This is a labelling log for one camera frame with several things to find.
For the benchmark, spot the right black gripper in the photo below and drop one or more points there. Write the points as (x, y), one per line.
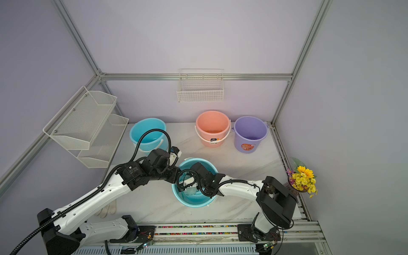
(192, 174)

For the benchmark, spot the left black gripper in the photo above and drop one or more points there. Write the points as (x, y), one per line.
(173, 177)

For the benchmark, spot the mint green microfiber cloth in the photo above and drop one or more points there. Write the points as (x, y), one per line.
(192, 190)

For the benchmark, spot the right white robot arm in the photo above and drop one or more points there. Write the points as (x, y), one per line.
(277, 204)

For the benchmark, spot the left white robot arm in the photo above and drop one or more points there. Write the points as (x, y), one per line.
(66, 229)

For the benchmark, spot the pink plastic bucket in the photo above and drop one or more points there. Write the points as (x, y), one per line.
(213, 128)

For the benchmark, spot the purple plastic bucket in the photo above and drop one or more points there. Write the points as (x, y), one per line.
(249, 133)

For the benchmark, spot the white mesh two-tier shelf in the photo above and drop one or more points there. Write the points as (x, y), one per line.
(88, 128)

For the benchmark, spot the yellow artificial flower bouquet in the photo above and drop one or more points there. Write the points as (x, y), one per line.
(301, 179)

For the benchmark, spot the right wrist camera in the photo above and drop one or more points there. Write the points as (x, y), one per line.
(187, 182)

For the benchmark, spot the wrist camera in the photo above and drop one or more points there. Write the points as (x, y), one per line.
(187, 182)
(174, 154)

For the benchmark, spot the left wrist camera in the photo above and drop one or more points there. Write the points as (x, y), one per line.
(174, 154)

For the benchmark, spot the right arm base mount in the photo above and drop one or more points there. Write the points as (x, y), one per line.
(258, 233)

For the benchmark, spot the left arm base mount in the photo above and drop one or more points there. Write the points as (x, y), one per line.
(135, 232)

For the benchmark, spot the white wire wall basket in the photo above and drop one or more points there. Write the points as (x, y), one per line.
(200, 85)

